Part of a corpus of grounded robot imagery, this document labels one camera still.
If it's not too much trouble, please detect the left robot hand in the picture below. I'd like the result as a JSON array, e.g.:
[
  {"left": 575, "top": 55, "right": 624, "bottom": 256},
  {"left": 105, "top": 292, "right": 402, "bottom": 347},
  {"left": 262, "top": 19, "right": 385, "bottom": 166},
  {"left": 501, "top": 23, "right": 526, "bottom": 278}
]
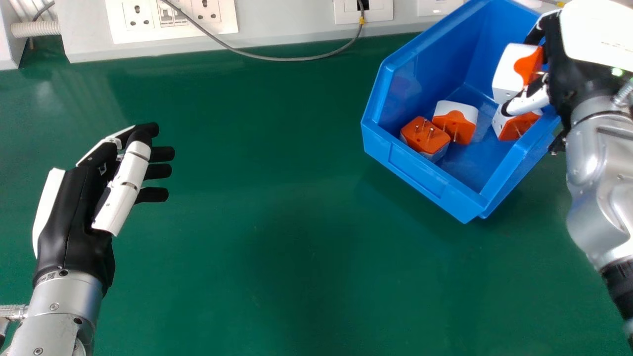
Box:
[{"left": 32, "top": 122, "right": 176, "bottom": 296}]

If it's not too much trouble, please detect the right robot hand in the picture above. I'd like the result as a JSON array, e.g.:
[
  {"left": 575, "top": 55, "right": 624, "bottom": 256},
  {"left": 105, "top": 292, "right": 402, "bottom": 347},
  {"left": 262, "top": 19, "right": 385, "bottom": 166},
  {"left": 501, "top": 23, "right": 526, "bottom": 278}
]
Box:
[{"left": 500, "top": 0, "right": 633, "bottom": 129}]

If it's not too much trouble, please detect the white-and-orange plug adapter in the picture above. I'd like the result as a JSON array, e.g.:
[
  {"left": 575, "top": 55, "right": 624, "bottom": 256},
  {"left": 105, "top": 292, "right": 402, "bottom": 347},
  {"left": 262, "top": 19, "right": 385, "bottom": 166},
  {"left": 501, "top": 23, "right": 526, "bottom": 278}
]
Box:
[
  {"left": 400, "top": 116, "right": 451, "bottom": 163},
  {"left": 432, "top": 100, "right": 479, "bottom": 145},
  {"left": 491, "top": 103, "right": 543, "bottom": 142},
  {"left": 492, "top": 43, "right": 545, "bottom": 105}
]

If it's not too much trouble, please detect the blue plastic bin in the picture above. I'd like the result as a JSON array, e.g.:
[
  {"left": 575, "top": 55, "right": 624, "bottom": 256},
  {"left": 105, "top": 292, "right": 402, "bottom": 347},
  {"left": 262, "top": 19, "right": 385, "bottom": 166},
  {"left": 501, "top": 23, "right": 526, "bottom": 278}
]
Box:
[{"left": 361, "top": 0, "right": 564, "bottom": 224}]

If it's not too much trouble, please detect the white socket strip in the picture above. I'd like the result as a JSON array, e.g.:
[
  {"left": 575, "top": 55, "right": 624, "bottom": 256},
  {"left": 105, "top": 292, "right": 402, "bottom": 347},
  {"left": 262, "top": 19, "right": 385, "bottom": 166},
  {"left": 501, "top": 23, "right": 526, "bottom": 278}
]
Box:
[{"left": 104, "top": 0, "right": 239, "bottom": 45}]

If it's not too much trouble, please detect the white corrugated hose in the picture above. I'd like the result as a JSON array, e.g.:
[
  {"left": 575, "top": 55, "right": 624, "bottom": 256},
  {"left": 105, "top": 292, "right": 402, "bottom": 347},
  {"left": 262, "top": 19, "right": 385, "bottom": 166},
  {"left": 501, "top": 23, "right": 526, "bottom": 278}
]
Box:
[{"left": 10, "top": 20, "right": 62, "bottom": 39}]

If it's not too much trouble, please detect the white wall socket plate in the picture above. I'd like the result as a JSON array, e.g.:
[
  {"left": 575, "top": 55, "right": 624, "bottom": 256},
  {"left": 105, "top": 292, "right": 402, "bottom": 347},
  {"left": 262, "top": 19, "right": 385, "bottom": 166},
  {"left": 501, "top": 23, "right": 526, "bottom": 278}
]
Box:
[{"left": 333, "top": 0, "right": 394, "bottom": 25}]

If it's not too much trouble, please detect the grey cable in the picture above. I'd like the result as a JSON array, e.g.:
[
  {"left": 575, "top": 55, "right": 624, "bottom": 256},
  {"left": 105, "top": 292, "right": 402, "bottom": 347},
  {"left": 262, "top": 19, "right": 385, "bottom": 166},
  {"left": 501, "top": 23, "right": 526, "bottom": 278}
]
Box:
[{"left": 163, "top": 0, "right": 365, "bottom": 62}]

